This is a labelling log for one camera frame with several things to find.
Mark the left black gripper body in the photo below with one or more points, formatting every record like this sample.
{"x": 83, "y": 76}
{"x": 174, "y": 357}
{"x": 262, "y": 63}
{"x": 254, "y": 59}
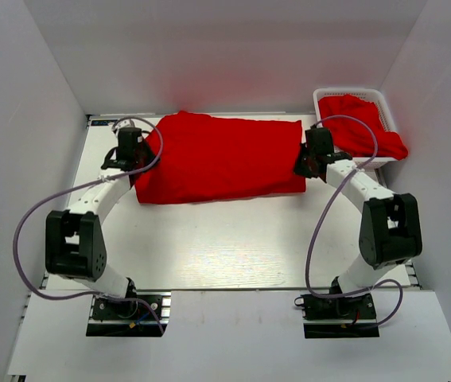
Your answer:
{"x": 145, "y": 156}

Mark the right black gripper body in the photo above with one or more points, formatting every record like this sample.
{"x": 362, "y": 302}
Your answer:
{"x": 303, "y": 164}

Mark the red t-shirt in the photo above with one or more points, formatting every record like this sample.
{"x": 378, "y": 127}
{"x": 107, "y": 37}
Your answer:
{"x": 207, "y": 158}

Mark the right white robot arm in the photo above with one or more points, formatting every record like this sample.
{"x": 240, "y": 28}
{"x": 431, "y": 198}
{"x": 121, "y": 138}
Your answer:
{"x": 390, "y": 230}

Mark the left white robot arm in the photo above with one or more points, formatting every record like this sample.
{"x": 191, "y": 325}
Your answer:
{"x": 74, "y": 245}

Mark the dark blue label sticker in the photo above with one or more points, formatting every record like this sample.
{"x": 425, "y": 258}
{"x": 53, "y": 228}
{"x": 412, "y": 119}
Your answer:
{"x": 103, "y": 122}

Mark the white plastic basket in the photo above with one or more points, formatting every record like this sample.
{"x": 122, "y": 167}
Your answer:
{"x": 369, "y": 106}

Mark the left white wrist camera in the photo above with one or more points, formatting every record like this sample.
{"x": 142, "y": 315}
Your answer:
{"x": 125, "y": 124}

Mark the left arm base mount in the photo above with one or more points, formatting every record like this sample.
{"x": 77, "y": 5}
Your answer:
{"x": 129, "y": 319}

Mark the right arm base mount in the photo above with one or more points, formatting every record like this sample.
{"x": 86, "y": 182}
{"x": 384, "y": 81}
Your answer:
{"x": 341, "y": 318}

